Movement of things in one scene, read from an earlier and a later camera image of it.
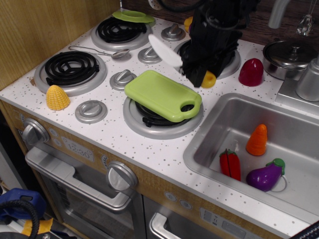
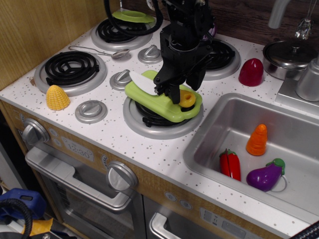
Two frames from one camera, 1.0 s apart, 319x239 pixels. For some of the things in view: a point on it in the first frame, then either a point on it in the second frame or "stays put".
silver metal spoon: [116, 54] stays put
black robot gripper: [215, 33] → [186, 46]
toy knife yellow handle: [209, 79] → [146, 84]
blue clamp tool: [37, 199] stays put
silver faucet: [278, 9] stays put
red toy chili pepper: [230, 164] stays put
